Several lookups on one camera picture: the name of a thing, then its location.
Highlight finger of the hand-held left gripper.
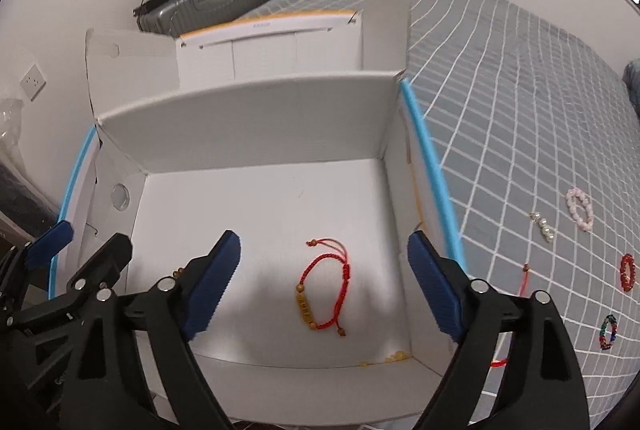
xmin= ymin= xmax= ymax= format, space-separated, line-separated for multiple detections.
xmin=64 ymin=233 xmax=133 ymax=307
xmin=20 ymin=220 xmax=74 ymax=271

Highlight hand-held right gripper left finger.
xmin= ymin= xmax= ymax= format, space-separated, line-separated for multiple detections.
xmin=59 ymin=230 xmax=242 ymax=430

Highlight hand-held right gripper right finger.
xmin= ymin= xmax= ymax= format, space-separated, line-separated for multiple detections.
xmin=407 ymin=231 xmax=591 ymax=430

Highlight red string bracelet gold beads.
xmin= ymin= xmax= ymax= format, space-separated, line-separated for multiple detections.
xmin=294 ymin=237 xmax=352 ymax=338

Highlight white and blue cardboard box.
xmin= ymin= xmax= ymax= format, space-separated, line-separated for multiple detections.
xmin=47 ymin=0 xmax=468 ymax=428

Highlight white pearl bracelet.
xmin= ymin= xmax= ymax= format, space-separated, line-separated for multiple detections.
xmin=530 ymin=211 xmax=556 ymax=243

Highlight pink bead bracelet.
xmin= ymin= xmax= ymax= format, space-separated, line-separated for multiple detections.
xmin=566 ymin=187 xmax=594 ymax=231

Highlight multicolour bead bracelet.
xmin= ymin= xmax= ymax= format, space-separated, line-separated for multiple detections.
xmin=599 ymin=314 xmax=617 ymax=351

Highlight red bead bracelet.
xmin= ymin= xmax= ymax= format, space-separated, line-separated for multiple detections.
xmin=619 ymin=253 xmax=637 ymax=293

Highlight black plastic-wrapped bundle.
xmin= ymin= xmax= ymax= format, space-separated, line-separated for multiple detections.
xmin=0 ymin=160 xmax=61 ymax=241

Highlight clear plastic bag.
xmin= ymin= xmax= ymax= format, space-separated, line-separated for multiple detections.
xmin=0 ymin=97 xmax=26 ymax=171

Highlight bed with grey checked sheet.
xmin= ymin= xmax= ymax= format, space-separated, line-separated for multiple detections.
xmin=235 ymin=0 xmax=640 ymax=430

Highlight grey patterned pillow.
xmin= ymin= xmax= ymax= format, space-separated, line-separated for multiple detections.
xmin=622 ymin=60 xmax=640 ymax=111

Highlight yellow bead bracelet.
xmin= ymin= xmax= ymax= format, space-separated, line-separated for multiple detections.
xmin=357 ymin=350 xmax=413 ymax=367

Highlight white wall socket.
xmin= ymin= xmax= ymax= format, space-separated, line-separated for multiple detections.
xmin=20 ymin=62 xmax=47 ymax=101

